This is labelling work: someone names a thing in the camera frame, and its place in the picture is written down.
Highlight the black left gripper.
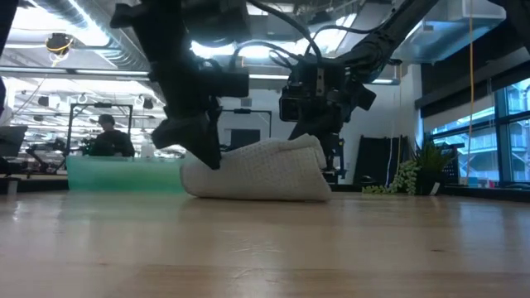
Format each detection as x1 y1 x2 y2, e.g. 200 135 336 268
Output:
148 60 250 171

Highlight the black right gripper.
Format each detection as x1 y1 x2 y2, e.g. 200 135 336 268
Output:
279 60 378 171

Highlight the pale grey waffle towel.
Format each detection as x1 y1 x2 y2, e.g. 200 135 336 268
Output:
180 133 332 203

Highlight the teal plastic basket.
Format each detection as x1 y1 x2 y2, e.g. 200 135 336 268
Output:
65 155 187 194

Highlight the grey door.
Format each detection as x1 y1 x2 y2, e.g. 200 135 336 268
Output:
230 128 261 148

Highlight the black folding panel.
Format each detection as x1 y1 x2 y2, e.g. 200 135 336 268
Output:
354 134 409 185

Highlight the person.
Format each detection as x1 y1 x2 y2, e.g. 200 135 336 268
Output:
87 113 137 157

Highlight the small potted succulent plant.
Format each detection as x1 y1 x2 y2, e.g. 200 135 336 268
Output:
362 140 456 196

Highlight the black perforated crate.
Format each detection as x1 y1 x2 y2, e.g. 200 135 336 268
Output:
441 142 467 183

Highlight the dark background monitor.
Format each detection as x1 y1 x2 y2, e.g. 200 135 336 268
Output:
0 125 29 158

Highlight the yellow hanging cable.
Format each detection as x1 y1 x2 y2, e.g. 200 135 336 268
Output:
467 0 476 179

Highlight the black aluminium table frame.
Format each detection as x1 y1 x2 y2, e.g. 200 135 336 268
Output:
0 175 530 204

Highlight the black ceiling camera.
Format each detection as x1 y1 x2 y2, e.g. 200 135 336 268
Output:
44 32 75 57

